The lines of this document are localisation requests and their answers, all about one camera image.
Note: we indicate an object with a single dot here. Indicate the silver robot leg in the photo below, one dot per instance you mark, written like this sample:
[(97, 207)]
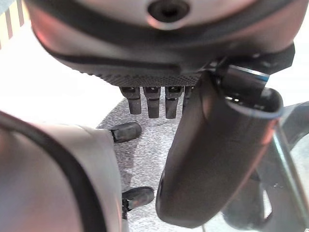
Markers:
[(41, 178)]

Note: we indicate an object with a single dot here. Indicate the red white striped object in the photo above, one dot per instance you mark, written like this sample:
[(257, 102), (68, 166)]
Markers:
[(10, 21)]

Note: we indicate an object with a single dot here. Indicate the dark robot foot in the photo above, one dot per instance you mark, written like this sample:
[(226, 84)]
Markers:
[(126, 131), (138, 197)]

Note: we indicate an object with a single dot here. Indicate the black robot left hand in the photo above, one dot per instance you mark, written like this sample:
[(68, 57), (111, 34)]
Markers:
[(207, 149)]

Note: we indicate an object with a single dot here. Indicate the grey speckled floor mat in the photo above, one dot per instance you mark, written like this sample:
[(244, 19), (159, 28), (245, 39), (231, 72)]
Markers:
[(147, 154)]

